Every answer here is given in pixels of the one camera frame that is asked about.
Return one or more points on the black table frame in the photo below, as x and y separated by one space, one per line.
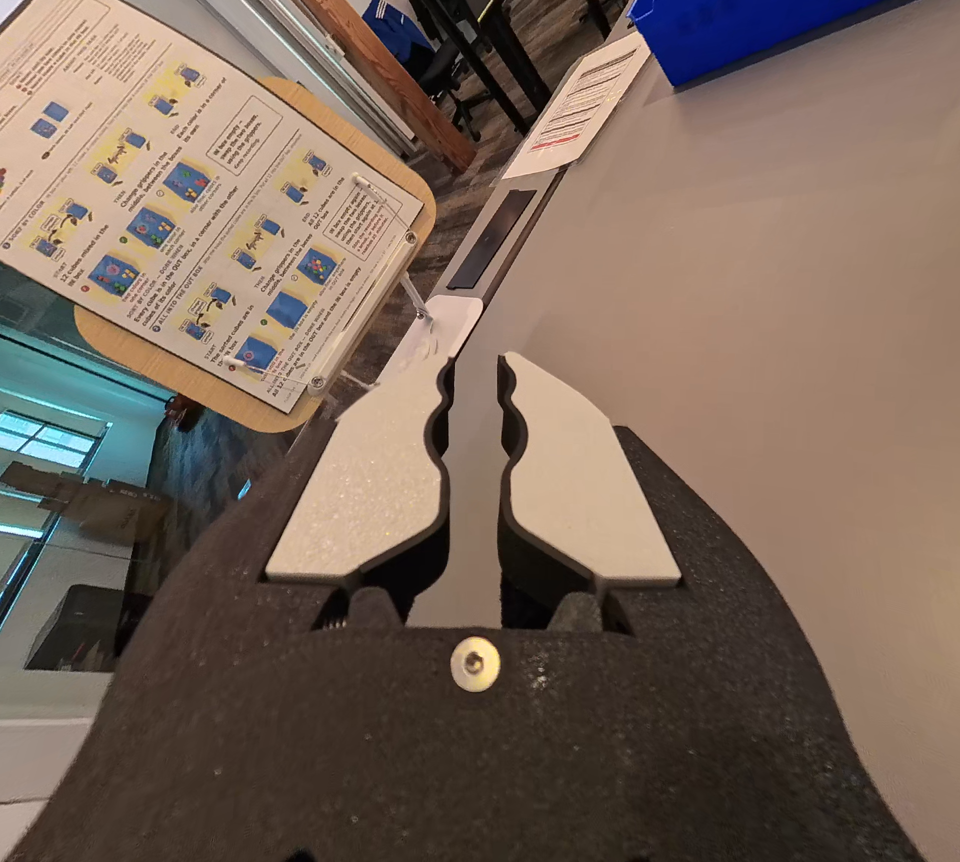
525 82

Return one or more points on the black office chair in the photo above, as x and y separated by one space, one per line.
446 82

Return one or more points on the illustrated instruction sheet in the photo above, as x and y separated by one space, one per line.
187 187

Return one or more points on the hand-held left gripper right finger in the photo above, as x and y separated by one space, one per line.
592 495

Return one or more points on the wooden post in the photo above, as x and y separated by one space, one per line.
352 30

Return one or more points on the blue jacket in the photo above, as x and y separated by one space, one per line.
397 37

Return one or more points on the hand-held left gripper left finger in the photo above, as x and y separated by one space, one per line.
360 487

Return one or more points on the laminated paper sheet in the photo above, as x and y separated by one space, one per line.
577 105

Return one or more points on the dark low cabinet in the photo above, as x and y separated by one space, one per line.
82 629

